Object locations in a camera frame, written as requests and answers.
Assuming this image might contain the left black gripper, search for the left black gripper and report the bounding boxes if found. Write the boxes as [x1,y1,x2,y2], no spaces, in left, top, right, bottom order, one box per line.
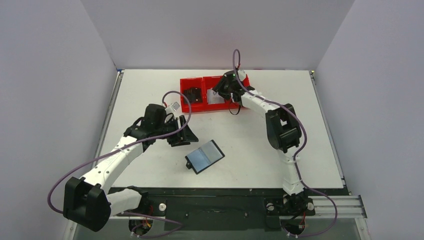
[155,115,198,147]

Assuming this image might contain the black leather card holder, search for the black leather card holder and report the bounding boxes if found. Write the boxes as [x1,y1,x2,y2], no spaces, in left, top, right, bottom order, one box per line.
[185,139,226,175]

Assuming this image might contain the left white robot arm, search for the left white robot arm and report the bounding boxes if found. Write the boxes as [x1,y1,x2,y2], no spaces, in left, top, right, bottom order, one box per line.
[62,104,199,232]

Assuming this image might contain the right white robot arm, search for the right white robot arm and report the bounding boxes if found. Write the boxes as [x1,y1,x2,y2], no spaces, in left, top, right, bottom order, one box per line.
[212,70,305,214]

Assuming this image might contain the white cards in bin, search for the white cards in bin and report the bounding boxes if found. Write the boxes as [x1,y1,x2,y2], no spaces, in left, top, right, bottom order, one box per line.
[206,88,222,105]

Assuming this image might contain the black card holders in bin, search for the black card holders in bin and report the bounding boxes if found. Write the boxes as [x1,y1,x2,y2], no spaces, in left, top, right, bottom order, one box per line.
[183,87,203,104]

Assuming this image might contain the right red bin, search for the right red bin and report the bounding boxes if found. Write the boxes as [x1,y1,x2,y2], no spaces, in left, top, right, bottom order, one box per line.
[224,73,253,110]

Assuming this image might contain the red bin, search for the red bin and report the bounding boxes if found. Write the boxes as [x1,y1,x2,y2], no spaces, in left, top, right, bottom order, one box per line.
[200,76,229,112]
[224,73,253,110]
[179,77,204,113]

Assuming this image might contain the middle red bin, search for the middle red bin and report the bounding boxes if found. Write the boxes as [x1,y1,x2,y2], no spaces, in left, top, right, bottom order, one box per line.
[200,76,229,112]

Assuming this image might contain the left red bin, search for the left red bin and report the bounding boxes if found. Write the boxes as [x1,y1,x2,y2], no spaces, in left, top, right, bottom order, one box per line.
[179,77,204,113]

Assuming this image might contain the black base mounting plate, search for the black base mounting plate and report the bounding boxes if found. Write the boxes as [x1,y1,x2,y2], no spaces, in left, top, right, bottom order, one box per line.
[102,185,316,232]

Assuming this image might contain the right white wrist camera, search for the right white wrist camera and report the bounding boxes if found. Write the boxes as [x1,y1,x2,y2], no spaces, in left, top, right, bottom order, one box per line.
[237,69,247,82]

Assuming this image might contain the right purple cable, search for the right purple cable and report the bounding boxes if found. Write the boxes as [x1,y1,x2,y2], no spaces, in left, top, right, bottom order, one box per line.
[232,48,339,238]

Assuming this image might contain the aluminium rail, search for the aluminium rail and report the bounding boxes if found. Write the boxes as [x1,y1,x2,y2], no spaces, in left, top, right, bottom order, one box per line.
[311,195,368,220]

